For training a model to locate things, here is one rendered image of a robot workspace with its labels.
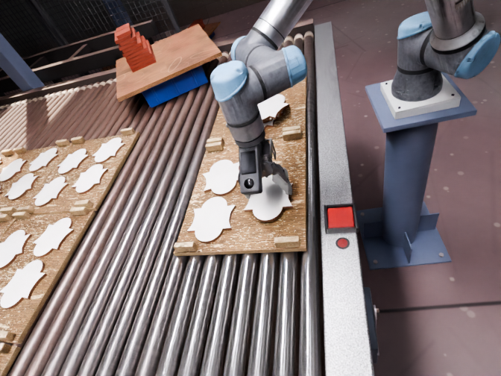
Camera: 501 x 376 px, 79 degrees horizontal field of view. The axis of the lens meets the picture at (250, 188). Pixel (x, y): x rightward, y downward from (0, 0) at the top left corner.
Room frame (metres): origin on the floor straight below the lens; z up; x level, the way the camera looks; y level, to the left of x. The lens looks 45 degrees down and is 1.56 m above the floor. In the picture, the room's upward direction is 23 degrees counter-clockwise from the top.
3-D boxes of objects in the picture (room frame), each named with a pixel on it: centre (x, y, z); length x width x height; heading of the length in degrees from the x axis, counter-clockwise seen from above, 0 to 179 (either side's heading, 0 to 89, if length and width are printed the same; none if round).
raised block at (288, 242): (0.40, -0.03, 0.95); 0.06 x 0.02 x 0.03; 66
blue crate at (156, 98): (1.55, 0.14, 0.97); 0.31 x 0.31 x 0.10; 3
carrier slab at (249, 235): (0.63, 0.01, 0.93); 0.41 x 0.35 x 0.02; 156
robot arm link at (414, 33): (0.78, -0.64, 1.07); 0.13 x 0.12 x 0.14; 9
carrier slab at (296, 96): (1.01, -0.15, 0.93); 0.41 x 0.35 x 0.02; 156
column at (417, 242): (0.79, -0.64, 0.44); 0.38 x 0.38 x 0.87; 72
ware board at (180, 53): (1.61, 0.15, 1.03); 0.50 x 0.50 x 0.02; 3
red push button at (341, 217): (0.42, -0.17, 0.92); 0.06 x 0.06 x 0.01; 66
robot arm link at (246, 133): (0.57, -0.04, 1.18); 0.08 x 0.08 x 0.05
